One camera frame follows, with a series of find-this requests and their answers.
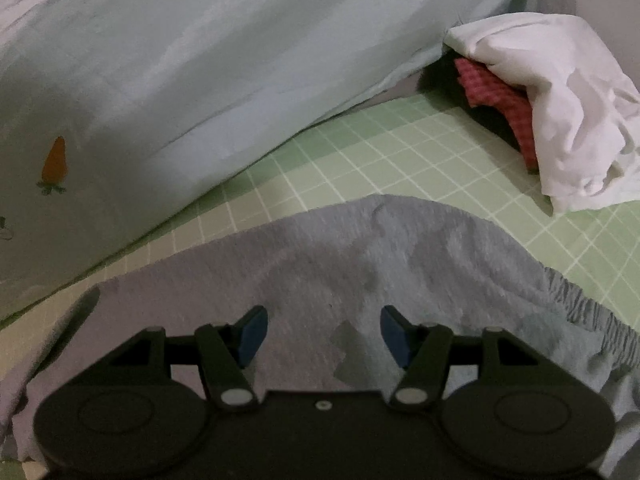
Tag grey pants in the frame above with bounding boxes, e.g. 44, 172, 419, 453
0, 194, 640, 476

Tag carrot print blanket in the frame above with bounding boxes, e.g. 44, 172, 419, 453
0, 0, 546, 326

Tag white garment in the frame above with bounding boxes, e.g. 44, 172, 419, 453
444, 12, 640, 213

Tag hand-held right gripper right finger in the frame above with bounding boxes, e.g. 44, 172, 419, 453
380, 305, 551, 406

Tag red checked garment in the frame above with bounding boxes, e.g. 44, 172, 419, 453
452, 57, 541, 173

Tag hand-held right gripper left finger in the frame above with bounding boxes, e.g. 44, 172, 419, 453
100, 305, 271, 413

